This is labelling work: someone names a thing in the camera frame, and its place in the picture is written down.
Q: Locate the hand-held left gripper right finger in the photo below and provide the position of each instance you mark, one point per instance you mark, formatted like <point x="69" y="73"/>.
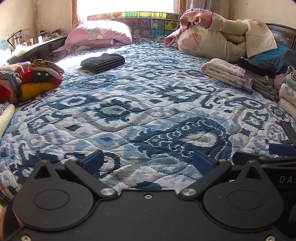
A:
<point x="201" y="162"/>

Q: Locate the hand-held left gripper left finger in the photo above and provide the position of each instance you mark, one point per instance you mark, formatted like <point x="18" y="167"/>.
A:
<point x="93" y="161"/>

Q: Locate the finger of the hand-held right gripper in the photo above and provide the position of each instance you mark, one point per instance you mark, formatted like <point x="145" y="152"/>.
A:
<point x="282" y="149"/>
<point x="288" y="129"/>

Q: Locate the fine-striped dark garment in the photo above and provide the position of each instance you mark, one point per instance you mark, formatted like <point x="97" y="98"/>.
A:
<point x="103" y="62"/>

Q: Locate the folded grey garment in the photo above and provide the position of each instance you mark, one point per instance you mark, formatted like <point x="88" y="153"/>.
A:
<point x="263" y="85"/>

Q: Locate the folded black garment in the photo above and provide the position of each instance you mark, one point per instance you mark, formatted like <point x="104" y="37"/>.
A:
<point x="254" y="66"/>

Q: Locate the teal cloth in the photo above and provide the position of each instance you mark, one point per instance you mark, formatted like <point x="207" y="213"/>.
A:
<point x="277" y="58"/>

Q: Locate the blue patterned bed quilt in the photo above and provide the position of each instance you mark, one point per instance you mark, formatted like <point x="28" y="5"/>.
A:
<point x="148" y="104"/>

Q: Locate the folded lilac floral sheet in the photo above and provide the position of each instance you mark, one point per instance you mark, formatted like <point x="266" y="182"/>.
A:
<point x="222" y="69"/>

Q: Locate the dark wooden headboard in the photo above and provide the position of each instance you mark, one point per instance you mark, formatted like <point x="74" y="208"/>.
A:
<point x="286" y="34"/>

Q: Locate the rolled cream towel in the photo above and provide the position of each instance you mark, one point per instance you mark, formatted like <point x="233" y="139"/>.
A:
<point x="5" y="118"/>

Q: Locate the white quilted blanket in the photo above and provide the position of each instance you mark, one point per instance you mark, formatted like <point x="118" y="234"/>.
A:
<point x="259" y="34"/>

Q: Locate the red garment with buttons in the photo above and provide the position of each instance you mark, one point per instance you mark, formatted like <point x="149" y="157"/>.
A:
<point x="34" y="77"/>

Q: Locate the tan ruffled garment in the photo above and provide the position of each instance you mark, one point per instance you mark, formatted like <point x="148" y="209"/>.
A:
<point x="46" y="66"/>

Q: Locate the red cloth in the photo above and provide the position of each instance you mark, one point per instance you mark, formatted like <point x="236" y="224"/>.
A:
<point x="4" y="93"/>

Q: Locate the cream pink floral duvet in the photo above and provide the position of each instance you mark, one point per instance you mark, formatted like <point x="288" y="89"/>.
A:
<point x="208" y="39"/>

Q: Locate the pink garment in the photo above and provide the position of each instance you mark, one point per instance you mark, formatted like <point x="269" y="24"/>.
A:
<point x="13" y="68"/>

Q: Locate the pink pillow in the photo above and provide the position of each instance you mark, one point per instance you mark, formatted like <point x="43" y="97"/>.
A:
<point x="99" y="32"/>

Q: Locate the row of small desk items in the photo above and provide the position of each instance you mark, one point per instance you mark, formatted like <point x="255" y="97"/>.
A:
<point x="49" y="33"/>

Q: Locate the colourful alphabet play mat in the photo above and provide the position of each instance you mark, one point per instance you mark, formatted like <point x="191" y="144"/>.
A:
<point x="143" y="23"/>

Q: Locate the black desk lamp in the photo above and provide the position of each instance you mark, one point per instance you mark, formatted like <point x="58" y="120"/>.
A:
<point x="13" y="36"/>

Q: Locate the window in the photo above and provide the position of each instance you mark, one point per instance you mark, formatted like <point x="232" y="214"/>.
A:
<point x="127" y="7"/>

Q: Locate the pale curtain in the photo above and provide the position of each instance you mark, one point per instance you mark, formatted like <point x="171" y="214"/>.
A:
<point x="190" y="4"/>

